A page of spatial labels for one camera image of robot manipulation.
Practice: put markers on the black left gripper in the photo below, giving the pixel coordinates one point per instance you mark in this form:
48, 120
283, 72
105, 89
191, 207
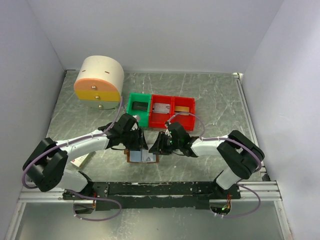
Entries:
140, 142

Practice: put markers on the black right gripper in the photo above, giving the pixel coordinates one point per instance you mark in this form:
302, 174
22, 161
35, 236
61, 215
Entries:
159, 147

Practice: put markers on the brown leather card holder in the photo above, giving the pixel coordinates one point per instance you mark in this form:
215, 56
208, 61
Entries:
140, 156

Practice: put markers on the black VIP card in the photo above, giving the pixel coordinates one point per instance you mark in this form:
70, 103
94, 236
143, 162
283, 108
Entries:
140, 106

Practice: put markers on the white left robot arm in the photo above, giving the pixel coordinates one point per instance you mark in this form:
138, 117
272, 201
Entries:
46, 166

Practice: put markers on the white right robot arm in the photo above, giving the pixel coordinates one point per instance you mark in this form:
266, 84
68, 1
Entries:
242, 156

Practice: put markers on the silver white card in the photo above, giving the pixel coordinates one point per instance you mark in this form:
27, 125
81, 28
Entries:
161, 108

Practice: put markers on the gold card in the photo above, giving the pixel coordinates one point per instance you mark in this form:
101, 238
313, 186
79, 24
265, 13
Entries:
183, 110

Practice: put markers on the red middle plastic bin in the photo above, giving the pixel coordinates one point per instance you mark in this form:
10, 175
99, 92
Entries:
157, 120

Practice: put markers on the red plastic bin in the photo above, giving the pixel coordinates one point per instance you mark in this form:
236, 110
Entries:
187, 121
157, 120

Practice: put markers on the green plastic bin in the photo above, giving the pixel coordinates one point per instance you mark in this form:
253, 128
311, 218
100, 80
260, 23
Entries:
144, 115

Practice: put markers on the red right plastic bin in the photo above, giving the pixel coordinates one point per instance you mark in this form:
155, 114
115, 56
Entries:
187, 121

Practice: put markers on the white cardboard box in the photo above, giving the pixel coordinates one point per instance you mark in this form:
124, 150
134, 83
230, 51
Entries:
79, 162

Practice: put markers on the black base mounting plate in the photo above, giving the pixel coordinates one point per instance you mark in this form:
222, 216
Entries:
149, 195

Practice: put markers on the round mini drawer cabinet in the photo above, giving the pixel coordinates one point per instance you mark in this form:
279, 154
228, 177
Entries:
100, 82

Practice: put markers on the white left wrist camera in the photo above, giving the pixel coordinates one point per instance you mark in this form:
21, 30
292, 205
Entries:
137, 118

